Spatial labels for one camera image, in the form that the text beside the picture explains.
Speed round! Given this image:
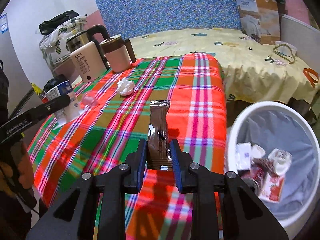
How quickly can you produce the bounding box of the brown snack wrapper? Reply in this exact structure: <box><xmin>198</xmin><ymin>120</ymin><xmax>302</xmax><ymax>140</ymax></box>
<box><xmin>146</xmin><ymin>100</ymin><xmax>172</xmax><ymax>171</ymax></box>

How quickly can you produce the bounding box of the white blue yogurt cup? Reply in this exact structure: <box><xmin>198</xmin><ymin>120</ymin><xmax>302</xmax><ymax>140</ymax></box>
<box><xmin>44</xmin><ymin>75</ymin><xmax>82</xmax><ymax>127</ymax></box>

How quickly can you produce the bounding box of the white tissue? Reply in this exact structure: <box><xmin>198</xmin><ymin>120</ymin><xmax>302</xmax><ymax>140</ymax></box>
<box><xmin>117</xmin><ymin>77</ymin><xmax>135</xmax><ymax>96</ymax></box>

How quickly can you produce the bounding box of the white trash bin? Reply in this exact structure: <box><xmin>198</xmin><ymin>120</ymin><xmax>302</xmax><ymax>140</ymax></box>
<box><xmin>225</xmin><ymin>101</ymin><xmax>319</xmax><ymax>239</ymax></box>

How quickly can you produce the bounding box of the left hand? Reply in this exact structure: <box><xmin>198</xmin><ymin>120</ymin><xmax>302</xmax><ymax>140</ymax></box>
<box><xmin>0</xmin><ymin>139</ymin><xmax>38</xmax><ymax>210</ymax></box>

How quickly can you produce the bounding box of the plaid tablecloth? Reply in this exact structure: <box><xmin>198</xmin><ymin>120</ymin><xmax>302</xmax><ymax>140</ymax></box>
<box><xmin>27</xmin><ymin>52</ymin><xmax>228</xmax><ymax>240</ymax></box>

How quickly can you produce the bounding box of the white small box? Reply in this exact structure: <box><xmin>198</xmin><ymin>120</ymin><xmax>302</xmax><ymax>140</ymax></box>
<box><xmin>235</xmin><ymin>142</ymin><xmax>266</xmax><ymax>171</ymax></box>

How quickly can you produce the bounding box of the red drink can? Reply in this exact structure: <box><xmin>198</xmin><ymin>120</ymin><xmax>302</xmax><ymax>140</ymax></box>
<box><xmin>240</xmin><ymin>158</ymin><xmax>273</xmax><ymax>196</ymax></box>

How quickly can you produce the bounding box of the cream electric kettle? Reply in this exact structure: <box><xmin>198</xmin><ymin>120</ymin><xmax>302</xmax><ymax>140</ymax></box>
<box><xmin>66</xmin><ymin>24</ymin><xmax>110</xmax><ymax>83</ymax></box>

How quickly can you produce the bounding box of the pile of clothes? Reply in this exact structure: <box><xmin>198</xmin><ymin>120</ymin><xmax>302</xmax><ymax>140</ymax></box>
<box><xmin>39</xmin><ymin>10</ymin><xmax>87</xmax><ymax>69</ymax></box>

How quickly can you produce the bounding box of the red white carton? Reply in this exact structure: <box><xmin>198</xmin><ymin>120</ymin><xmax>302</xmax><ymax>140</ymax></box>
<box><xmin>258</xmin><ymin>173</ymin><xmax>285</xmax><ymax>203</ymax></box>

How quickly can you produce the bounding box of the grey bin liner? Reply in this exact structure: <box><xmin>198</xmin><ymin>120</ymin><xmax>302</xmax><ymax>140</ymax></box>
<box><xmin>237</xmin><ymin>110</ymin><xmax>317</xmax><ymax>220</ymax></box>

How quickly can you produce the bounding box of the white crushed cup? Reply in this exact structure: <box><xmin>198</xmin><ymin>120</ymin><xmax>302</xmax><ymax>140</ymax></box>
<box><xmin>268</xmin><ymin>148</ymin><xmax>292</xmax><ymax>176</ymax></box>

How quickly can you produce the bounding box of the pink brown lidded mug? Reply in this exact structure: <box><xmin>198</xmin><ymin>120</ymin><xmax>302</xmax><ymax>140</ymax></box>
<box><xmin>100</xmin><ymin>34</ymin><xmax>136</xmax><ymax>73</ymax></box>

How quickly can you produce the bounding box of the yellow bed sheet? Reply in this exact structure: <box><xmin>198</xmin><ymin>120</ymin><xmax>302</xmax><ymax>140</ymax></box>
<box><xmin>130</xmin><ymin>28</ymin><xmax>319</xmax><ymax>103</ymax></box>

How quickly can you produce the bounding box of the blue floral headboard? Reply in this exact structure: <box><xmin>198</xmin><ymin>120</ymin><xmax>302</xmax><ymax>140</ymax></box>
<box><xmin>95</xmin><ymin>0</ymin><xmax>241</xmax><ymax>38</ymax></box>

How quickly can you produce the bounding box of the bedding package box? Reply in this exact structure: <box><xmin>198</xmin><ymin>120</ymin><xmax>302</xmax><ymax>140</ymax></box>
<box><xmin>236</xmin><ymin>0</ymin><xmax>285</xmax><ymax>44</ymax></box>

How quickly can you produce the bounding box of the olive strap loop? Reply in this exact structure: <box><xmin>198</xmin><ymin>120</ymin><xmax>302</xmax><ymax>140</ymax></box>
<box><xmin>273</xmin><ymin>43</ymin><xmax>296</xmax><ymax>65</ymax></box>

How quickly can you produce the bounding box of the orange strap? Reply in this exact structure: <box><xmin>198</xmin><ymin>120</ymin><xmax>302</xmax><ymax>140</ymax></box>
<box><xmin>303</xmin><ymin>67</ymin><xmax>320</xmax><ymax>88</ymax></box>

